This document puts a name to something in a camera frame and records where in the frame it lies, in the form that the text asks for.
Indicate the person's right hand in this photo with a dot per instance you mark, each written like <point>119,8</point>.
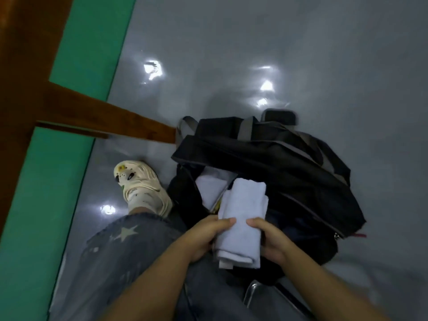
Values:
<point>279,247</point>

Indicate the person's left hand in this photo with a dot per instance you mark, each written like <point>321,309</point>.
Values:
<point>197,240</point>

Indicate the white blue towel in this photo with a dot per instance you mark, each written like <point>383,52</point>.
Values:
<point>227,262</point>

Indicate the person's right forearm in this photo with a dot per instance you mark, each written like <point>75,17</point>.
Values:
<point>321,290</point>

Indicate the person's grey trousers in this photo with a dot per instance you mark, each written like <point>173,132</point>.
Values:
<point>134,257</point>

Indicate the person's white shoe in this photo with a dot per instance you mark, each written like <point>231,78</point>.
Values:
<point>140,187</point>

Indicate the brown wooden bench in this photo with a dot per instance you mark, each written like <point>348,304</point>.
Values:
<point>27,76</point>

